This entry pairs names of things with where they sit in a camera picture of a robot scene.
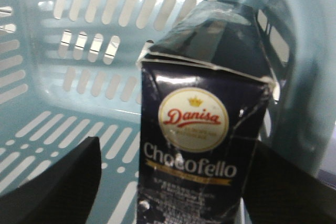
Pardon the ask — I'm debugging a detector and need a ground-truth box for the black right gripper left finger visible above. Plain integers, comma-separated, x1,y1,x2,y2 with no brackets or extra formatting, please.
1,137,101,223

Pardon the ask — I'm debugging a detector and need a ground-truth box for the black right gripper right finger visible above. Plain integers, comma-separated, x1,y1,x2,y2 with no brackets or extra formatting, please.
243,141,335,223

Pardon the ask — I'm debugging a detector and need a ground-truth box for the dark blue Chocofello cookie box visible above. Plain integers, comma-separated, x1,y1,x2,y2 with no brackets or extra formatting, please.
136,0,276,223

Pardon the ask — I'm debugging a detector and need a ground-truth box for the light blue plastic basket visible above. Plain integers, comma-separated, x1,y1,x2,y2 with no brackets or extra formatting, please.
1,0,335,223

